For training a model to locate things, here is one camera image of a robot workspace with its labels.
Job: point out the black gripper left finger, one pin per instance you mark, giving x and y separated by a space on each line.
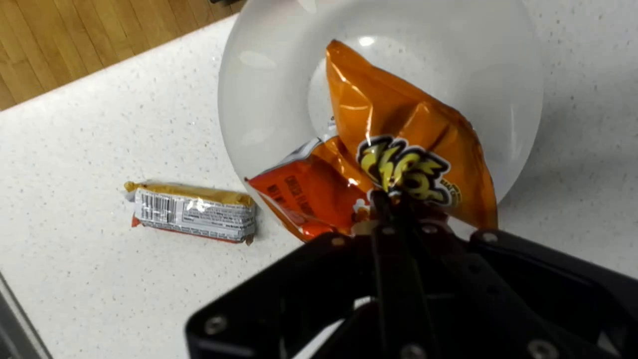
300 300

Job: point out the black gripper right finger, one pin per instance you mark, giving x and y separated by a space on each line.
519 300

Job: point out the orange Cheetos packet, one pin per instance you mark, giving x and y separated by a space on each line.
391 141

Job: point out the translucent plastic bowl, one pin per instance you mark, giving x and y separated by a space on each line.
465 81

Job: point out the yellow silver snack bar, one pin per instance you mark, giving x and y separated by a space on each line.
192 212

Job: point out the stainless steel sink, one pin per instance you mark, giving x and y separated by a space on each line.
17 330

